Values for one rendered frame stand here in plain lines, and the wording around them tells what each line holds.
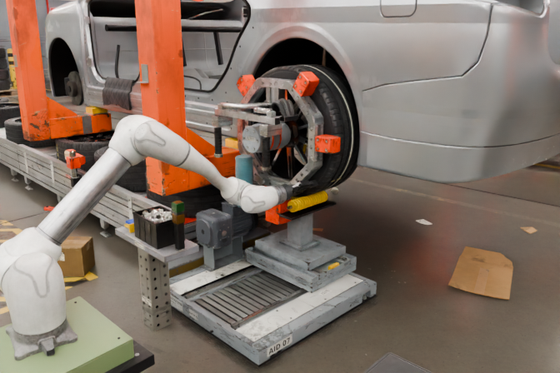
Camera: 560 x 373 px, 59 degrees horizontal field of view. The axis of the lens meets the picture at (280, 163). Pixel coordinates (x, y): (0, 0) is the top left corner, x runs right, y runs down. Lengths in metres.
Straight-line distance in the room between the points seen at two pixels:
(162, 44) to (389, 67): 1.08
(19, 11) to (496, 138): 3.43
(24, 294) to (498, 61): 1.75
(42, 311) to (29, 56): 2.85
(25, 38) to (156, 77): 1.94
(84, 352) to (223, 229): 1.13
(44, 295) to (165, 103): 1.19
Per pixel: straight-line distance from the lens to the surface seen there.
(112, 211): 3.38
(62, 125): 4.40
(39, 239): 1.86
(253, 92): 2.48
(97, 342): 1.77
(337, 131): 2.25
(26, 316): 1.72
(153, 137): 1.73
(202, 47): 5.10
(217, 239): 2.62
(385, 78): 2.15
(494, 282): 3.03
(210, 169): 1.90
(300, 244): 2.66
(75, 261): 3.05
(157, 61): 2.50
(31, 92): 4.30
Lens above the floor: 1.31
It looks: 14 degrees down
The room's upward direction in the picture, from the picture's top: straight up
